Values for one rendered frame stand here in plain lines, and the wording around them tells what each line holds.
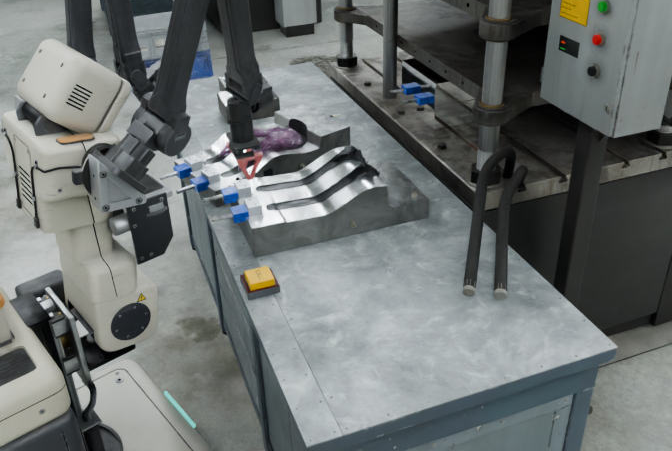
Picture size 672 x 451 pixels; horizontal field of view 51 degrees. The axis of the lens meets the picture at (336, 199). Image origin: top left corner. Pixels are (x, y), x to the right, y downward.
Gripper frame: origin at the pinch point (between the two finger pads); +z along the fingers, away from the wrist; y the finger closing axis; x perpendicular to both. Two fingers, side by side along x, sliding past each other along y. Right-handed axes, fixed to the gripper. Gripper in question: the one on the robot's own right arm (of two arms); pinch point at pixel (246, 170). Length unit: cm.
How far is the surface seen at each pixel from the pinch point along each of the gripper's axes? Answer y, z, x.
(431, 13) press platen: 98, -1, -104
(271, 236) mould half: -8.5, 15.6, -2.7
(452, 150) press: 28, 24, -76
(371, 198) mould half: -8.6, 11.2, -30.7
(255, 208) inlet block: -2.6, 10.0, -0.6
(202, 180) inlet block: 25.9, 14.3, 8.0
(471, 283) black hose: -43, 18, -41
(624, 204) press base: -2, 41, -125
